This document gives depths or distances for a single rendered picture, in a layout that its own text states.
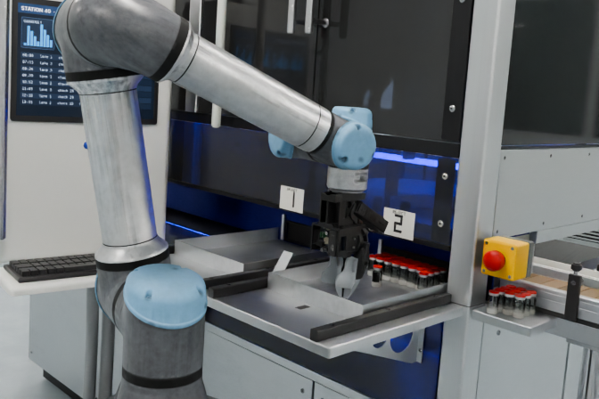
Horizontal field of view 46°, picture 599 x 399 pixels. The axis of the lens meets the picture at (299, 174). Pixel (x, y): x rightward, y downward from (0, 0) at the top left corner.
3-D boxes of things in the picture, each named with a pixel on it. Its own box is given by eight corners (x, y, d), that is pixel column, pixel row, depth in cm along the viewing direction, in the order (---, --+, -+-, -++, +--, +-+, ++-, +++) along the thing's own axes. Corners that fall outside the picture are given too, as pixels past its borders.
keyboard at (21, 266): (151, 255, 199) (151, 246, 198) (174, 266, 188) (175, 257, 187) (3, 269, 175) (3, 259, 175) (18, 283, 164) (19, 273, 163)
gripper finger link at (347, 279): (326, 305, 130) (330, 256, 129) (348, 299, 134) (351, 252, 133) (339, 309, 128) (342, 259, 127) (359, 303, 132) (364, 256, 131)
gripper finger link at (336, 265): (314, 300, 132) (317, 252, 131) (335, 295, 137) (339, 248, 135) (326, 304, 130) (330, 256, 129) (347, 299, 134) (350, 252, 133)
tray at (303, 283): (371, 267, 171) (372, 253, 170) (463, 294, 153) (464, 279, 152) (266, 289, 147) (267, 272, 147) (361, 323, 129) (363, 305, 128)
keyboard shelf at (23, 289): (143, 254, 209) (143, 246, 209) (187, 278, 187) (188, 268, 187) (-19, 269, 182) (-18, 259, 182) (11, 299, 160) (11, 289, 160)
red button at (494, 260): (489, 266, 139) (491, 247, 138) (508, 271, 136) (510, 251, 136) (480, 269, 136) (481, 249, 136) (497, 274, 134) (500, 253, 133)
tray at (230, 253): (276, 240, 195) (277, 227, 194) (347, 260, 177) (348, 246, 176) (174, 254, 171) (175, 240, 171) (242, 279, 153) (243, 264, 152)
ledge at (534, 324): (505, 306, 152) (506, 298, 152) (562, 323, 143) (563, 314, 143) (471, 318, 142) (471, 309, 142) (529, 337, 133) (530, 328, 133)
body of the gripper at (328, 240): (308, 253, 131) (313, 189, 129) (340, 248, 137) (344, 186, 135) (339, 262, 125) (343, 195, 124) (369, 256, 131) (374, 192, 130)
